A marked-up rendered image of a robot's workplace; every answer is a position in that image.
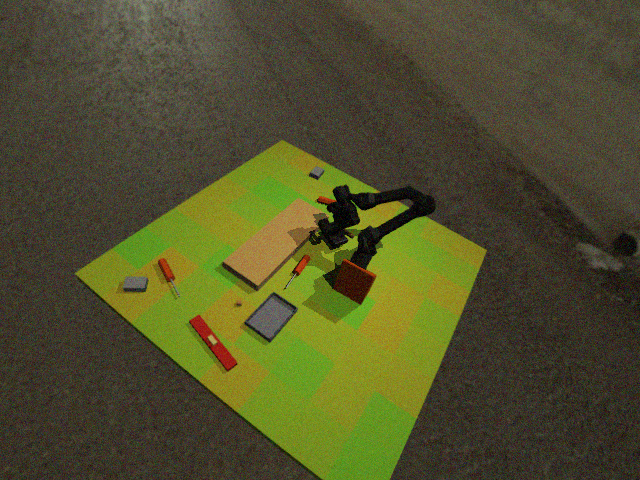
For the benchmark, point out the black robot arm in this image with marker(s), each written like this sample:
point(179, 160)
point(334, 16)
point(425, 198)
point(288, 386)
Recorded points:
point(367, 239)

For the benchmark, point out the tan wooden panel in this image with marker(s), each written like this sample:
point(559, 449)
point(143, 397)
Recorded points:
point(257, 260)

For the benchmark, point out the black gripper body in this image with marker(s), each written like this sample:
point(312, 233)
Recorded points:
point(326, 226)

